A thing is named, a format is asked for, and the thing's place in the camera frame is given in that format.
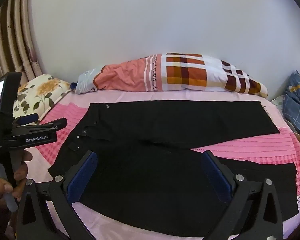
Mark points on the black pants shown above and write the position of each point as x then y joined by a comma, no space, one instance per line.
152,180

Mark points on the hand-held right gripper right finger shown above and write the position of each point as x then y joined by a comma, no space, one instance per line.
216,177

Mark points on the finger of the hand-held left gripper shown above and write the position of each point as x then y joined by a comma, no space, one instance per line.
27,119
52,125

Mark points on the blue plaid cloth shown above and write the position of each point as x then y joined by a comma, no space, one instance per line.
296,100

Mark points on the floral pillow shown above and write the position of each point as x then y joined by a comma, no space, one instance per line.
45,90

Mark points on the orange white patterned pillow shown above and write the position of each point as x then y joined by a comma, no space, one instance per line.
130,75

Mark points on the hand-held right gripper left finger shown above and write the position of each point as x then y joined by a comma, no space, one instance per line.
82,177

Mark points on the person's left hand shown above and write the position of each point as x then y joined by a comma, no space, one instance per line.
25,161

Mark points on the floral curtain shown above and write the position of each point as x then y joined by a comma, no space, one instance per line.
20,42

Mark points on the pink checked bed sheet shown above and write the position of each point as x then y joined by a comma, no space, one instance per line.
190,95

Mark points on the dark blue cloth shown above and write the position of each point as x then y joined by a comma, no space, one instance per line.
73,85

